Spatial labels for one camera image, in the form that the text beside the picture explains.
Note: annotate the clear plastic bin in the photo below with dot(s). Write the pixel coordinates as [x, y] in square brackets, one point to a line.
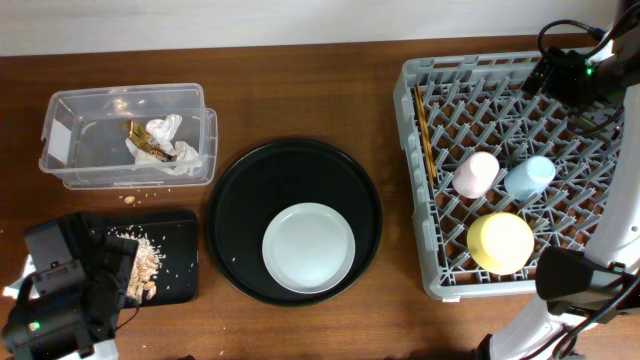
[85, 140]

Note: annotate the grey dishwasher rack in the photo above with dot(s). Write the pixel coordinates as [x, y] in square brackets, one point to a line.
[448, 108]

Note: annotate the food scraps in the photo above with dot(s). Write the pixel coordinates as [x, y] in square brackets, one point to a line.
[148, 262]

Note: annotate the yellow bowl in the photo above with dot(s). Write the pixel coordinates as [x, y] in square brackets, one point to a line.
[500, 243]

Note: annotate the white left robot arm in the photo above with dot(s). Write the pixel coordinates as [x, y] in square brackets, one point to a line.
[68, 308]

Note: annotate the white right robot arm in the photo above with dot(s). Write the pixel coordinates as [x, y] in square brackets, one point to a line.
[577, 290]

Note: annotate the gold foil wrapper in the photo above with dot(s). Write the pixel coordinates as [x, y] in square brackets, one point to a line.
[145, 142]

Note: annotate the pink cup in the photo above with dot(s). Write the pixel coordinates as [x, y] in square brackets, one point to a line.
[475, 176]

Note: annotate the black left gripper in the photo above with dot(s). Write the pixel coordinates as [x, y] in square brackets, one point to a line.
[119, 255]

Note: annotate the round black tray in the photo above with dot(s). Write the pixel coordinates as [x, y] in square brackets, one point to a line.
[270, 178]

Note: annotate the light blue cup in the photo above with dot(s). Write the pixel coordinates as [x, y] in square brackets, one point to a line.
[529, 178]

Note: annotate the grey plate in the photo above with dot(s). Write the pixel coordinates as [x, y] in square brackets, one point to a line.
[308, 248]

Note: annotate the white napkin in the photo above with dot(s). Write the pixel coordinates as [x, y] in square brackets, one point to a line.
[187, 159]

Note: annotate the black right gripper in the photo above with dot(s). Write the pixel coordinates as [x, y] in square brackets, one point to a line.
[564, 66]

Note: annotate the black rectangular bin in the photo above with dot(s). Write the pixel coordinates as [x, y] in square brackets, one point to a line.
[177, 233]

